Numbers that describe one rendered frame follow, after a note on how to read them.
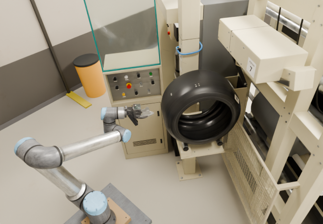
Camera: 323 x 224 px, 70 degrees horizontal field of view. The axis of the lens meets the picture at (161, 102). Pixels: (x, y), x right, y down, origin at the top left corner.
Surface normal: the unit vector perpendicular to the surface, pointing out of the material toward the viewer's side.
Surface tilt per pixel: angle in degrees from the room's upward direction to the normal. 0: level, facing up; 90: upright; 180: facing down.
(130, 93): 90
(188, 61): 90
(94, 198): 4
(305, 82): 72
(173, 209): 0
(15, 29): 90
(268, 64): 90
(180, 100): 55
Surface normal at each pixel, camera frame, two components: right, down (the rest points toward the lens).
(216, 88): 0.23, -0.18
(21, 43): 0.74, 0.37
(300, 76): 0.11, 0.34
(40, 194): -0.07, -0.78
